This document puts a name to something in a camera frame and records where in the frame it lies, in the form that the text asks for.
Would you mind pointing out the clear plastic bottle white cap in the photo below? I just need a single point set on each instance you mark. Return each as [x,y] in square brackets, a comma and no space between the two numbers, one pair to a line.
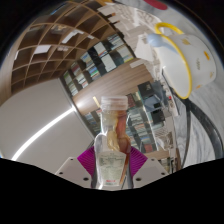
[112,160]

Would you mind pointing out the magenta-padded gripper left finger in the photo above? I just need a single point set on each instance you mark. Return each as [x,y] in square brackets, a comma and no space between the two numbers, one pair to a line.
[75,171]

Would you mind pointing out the linear ceiling light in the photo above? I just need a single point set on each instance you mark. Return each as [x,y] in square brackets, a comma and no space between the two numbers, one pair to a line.
[43,133]

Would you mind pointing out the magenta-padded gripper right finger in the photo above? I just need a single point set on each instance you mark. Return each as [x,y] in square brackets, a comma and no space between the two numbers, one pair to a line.
[150,171]

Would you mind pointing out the white mug yellow rim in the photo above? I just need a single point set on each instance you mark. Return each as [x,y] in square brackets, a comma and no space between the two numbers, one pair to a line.
[193,63]

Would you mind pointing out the wooden cubby shelf unit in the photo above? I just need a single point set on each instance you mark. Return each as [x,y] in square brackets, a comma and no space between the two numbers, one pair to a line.
[50,43]

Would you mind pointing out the dark grey building model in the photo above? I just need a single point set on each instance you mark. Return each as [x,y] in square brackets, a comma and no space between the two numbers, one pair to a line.
[151,100]

